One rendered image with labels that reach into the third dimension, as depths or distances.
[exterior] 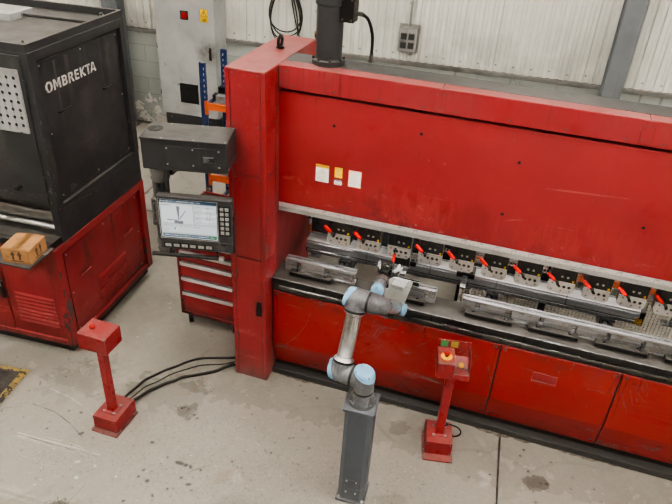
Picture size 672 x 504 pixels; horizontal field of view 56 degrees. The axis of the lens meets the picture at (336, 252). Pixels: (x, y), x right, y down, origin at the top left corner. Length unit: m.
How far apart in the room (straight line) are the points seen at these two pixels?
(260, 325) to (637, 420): 2.52
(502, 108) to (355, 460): 2.13
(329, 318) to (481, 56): 4.33
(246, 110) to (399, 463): 2.43
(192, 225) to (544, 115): 2.08
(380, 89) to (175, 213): 1.39
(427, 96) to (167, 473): 2.77
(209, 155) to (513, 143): 1.68
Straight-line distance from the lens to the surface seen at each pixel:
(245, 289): 4.39
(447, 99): 3.61
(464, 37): 7.80
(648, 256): 3.97
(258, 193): 3.97
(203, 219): 3.87
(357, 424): 3.66
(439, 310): 4.20
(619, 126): 3.62
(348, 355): 3.49
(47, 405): 4.96
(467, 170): 3.75
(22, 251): 4.52
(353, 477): 4.00
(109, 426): 4.62
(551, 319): 4.21
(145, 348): 5.23
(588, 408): 4.49
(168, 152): 3.75
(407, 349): 4.37
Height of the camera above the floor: 3.35
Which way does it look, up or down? 32 degrees down
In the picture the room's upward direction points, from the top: 4 degrees clockwise
